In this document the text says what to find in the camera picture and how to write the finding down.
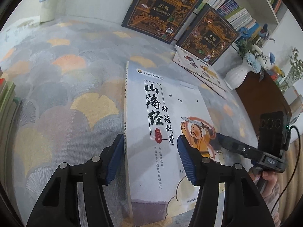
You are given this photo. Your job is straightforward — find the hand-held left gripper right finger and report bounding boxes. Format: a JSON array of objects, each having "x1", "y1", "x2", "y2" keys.
[{"x1": 177, "y1": 135, "x2": 276, "y2": 227}]

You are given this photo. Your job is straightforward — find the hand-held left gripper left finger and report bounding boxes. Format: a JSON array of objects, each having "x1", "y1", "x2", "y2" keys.
[{"x1": 26, "y1": 134, "x2": 127, "y2": 227}]

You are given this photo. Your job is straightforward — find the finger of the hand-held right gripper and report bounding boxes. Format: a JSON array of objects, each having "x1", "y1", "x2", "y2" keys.
[{"x1": 216, "y1": 132, "x2": 265, "y2": 162}]

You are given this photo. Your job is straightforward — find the grey storybook yellow-robed swordsman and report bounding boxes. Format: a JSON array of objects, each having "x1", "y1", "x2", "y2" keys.
[{"x1": 123, "y1": 61, "x2": 225, "y2": 220}]

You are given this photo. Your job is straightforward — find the stack of books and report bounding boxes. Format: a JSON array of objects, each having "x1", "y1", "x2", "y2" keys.
[{"x1": 0, "y1": 67, "x2": 22, "y2": 133}]

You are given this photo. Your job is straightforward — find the person's right forearm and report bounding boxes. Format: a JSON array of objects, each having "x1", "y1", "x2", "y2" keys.
[{"x1": 260, "y1": 182, "x2": 284, "y2": 225}]

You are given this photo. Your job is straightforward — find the person's right hand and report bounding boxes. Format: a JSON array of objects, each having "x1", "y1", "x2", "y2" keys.
[{"x1": 248, "y1": 167, "x2": 282, "y2": 194}]

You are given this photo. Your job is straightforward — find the dark wooden cabinet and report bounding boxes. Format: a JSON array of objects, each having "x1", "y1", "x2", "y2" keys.
[{"x1": 234, "y1": 70, "x2": 293, "y2": 138}]

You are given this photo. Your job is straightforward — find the colourful small boxes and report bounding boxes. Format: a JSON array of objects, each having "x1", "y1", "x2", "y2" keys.
[{"x1": 270, "y1": 65, "x2": 288, "y2": 86}]

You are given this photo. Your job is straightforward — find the white ribbed vase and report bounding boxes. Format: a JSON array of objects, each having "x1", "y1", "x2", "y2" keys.
[{"x1": 224, "y1": 59, "x2": 252, "y2": 90}]

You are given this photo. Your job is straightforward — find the green dried sprig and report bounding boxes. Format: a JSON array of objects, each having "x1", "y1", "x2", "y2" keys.
[{"x1": 283, "y1": 47, "x2": 303, "y2": 93}]

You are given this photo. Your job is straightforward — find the blue white artificial flowers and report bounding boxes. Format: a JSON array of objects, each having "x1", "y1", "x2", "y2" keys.
[{"x1": 234, "y1": 24, "x2": 276, "y2": 74}]

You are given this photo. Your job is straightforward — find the white spiral picture book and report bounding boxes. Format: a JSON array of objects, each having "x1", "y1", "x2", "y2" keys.
[{"x1": 173, "y1": 44, "x2": 229, "y2": 100}]

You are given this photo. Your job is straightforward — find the dark ornate encyclopedia book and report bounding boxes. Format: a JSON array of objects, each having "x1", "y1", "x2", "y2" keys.
[
  {"x1": 176, "y1": 3, "x2": 241, "y2": 66},
  {"x1": 121, "y1": 0, "x2": 200, "y2": 45}
]

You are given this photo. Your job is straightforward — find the row of colourful shelf volumes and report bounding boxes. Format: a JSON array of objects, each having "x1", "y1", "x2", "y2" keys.
[{"x1": 175, "y1": 0, "x2": 284, "y2": 40}]

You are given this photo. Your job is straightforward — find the white bottle blue lid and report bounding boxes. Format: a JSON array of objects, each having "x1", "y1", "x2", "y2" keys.
[{"x1": 39, "y1": 0, "x2": 62, "y2": 23}]

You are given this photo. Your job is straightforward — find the black cable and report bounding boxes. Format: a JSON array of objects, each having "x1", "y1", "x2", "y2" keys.
[{"x1": 271, "y1": 125, "x2": 301, "y2": 218}]

